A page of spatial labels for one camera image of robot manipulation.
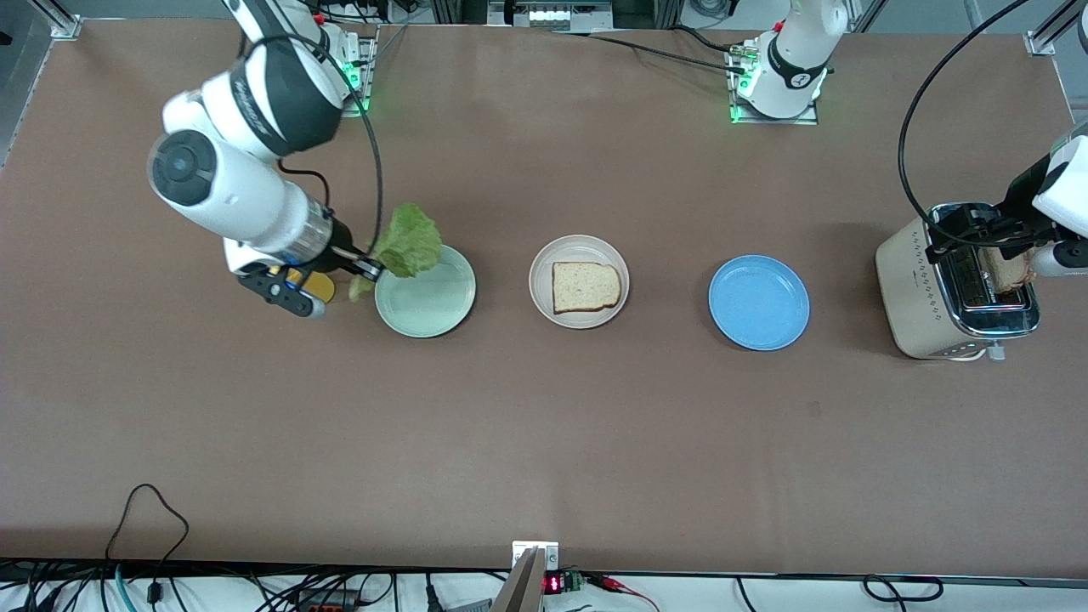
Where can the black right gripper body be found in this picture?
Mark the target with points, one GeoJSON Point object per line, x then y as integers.
{"type": "Point", "coordinates": [341, 237]}

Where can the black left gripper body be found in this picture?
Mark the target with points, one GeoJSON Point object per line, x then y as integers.
{"type": "Point", "coordinates": [1017, 202]}

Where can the brown bread slice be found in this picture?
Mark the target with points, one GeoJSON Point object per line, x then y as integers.
{"type": "Point", "coordinates": [1010, 276]}
{"type": "Point", "coordinates": [586, 287]}

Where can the yellow mustard squeeze bottle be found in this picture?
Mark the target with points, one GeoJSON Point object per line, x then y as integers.
{"type": "Point", "coordinates": [321, 286]}

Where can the green lettuce leaf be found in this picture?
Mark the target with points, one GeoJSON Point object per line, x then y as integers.
{"type": "Point", "coordinates": [412, 238]}

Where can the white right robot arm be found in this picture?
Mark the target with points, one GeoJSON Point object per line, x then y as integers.
{"type": "Point", "coordinates": [238, 178]}

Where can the light green plate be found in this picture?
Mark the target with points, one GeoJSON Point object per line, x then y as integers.
{"type": "Point", "coordinates": [429, 306]}

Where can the beige plate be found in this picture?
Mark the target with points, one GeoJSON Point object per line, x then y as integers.
{"type": "Point", "coordinates": [541, 280]}

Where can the blue plate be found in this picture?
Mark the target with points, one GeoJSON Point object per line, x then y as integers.
{"type": "Point", "coordinates": [759, 303]}

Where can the beige chrome toaster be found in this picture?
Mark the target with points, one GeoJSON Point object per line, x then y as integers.
{"type": "Point", "coordinates": [918, 297]}

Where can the lit control box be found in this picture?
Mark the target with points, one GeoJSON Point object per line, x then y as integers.
{"type": "Point", "coordinates": [548, 15]}

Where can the red display circuit board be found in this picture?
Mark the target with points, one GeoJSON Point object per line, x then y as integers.
{"type": "Point", "coordinates": [557, 584]}

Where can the aluminium frame corner bracket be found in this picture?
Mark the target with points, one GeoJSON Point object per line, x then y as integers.
{"type": "Point", "coordinates": [64, 25]}
{"type": "Point", "coordinates": [1041, 42]}

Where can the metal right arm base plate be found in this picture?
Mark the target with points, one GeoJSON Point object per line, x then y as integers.
{"type": "Point", "coordinates": [369, 59]}

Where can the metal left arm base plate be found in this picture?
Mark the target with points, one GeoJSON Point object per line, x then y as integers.
{"type": "Point", "coordinates": [807, 120]}

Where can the silver mount bracket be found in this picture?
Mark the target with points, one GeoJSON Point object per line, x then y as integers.
{"type": "Point", "coordinates": [548, 552]}

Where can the grey camera pole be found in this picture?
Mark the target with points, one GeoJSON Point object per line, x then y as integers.
{"type": "Point", "coordinates": [520, 586]}

